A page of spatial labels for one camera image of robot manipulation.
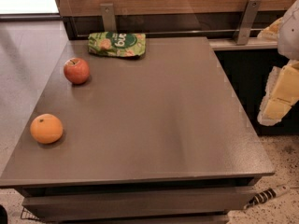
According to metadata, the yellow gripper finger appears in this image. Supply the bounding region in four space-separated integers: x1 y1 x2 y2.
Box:
257 60 299 126
257 18 282 41

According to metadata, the striped black white cable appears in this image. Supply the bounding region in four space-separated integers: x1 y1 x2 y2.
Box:
243 184 291 210

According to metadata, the green rice chip bag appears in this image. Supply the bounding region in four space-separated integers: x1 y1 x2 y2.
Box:
88 32 146 58

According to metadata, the right metal wall bracket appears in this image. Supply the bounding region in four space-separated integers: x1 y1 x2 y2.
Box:
234 0 262 46

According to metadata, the left metal wall bracket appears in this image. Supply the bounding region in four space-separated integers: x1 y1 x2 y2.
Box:
100 3 117 32

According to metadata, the red apple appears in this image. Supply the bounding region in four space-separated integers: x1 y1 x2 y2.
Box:
64 58 90 85

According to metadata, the metal wall bracket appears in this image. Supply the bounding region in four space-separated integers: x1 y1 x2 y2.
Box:
100 3 117 32
234 0 262 46

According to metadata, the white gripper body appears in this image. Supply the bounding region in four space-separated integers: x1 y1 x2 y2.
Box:
278 0 299 60

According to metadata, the grey cabinet drawer front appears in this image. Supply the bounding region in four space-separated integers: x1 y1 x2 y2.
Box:
23 187 255 222

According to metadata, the orange fruit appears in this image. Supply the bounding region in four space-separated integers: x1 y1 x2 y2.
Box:
30 114 64 144

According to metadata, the wire rack corner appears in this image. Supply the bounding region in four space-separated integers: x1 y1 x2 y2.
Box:
21 207 39 221

